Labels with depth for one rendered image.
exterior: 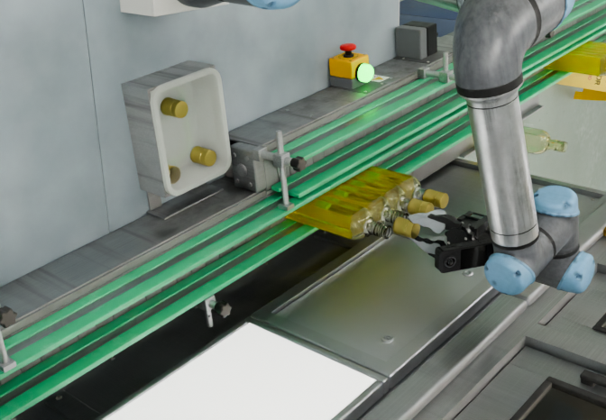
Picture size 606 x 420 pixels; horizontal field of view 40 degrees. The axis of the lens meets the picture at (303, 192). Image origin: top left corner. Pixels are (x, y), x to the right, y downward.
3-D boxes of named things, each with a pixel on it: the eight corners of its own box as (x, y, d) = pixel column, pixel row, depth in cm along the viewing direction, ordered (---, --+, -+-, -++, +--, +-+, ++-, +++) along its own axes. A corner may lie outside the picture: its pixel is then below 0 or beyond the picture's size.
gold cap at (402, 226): (392, 236, 167) (410, 241, 164) (391, 220, 165) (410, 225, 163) (402, 229, 169) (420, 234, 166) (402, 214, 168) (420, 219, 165)
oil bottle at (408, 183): (334, 188, 192) (410, 210, 179) (332, 166, 190) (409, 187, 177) (349, 180, 196) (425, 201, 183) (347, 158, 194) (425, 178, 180)
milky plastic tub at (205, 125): (141, 191, 165) (169, 201, 160) (121, 83, 156) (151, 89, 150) (205, 160, 177) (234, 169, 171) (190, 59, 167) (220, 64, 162)
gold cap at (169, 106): (159, 100, 162) (173, 104, 159) (172, 95, 164) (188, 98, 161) (161, 117, 163) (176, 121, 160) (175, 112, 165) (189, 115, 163)
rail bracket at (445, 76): (414, 78, 208) (461, 86, 200) (413, 50, 205) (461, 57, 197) (423, 75, 211) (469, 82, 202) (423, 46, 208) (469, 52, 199)
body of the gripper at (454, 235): (465, 242, 167) (520, 259, 159) (442, 260, 161) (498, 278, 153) (465, 208, 163) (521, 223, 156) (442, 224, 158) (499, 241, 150)
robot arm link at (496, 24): (490, 10, 108) (537, 307, 130) (531, -20, 114) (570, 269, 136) (417, 10, 116) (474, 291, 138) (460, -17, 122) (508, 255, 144)
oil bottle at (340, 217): (283, 218, 181) (362, 244, 168) (281, 196, 179) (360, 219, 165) (300, 208, 185) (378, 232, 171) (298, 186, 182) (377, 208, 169)
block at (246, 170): (232, 187, 176) (255, 195, 172) (226, 146, 172) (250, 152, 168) (243, 181, 178) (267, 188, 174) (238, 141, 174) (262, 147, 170)
